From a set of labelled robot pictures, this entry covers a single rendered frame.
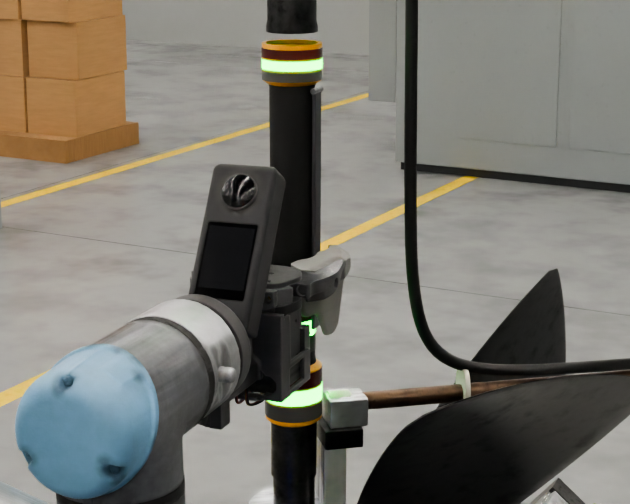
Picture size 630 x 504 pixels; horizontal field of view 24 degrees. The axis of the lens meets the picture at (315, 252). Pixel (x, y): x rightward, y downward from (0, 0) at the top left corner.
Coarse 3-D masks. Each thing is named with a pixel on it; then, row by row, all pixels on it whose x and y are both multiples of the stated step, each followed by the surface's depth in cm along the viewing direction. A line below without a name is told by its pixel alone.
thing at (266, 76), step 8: (264, 72) 103; (312, 72) 102; (320, 72) 103; (264, 80) 103; (272, 80) 102; (280, 80) 102; (288, 80) 102; (296, 80) 102; (304, 80) 102; (312, 80) 102
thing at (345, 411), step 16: (336, 400) 110; (352, 400) 110; (336, 416) 110; (352, 416) 110; (320, 432) 111; (336, 432) 110; (352, 432) 110; (320, 448) 111; (336, 448) 110; (320, 464) 112; (336, 464) 111; (320, 480) 112; (336, 480) 111; (256, 496) 114; (272, 496) 114; (320, 496) 112; (336, 496) 111
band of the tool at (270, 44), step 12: (264, 48) 103; (276, 48) 102; (288, 48) 101; (300, 48) 101; (312, 48) 102; (276, 60) 102; (288, 60) 102; (300, 60) 102; (312, 60) 102; (276, 72) 102; (288, 72) 102; (300, 72) 102; (276, 84) 103; (288, 84) 102; (300, 84) 102; (312, 84) 103
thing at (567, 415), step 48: (528, 384) 98; (576, 384) 102; (624, 384) 104; (432, 432) 100; (480, 432) 103; (528, 432) 106; (576, 432) 108; (384, 480) 107; (432, 480) 109; (480, 480) 111; (528, 480) 112
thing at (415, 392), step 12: (600, 372) 116; (612, 372) 116; (624, 372) 116; (456, 384) 113; (480, 384) 113; (492, 384) 113; (504, 384) 113; (372, 396) 111; (384, 396) 111; (396, 396) 111; (408, 396) 112; (420, 396) 112; (432, 396) 112; (444, 396) 112; (456, 396) 112; (372, 408) 111
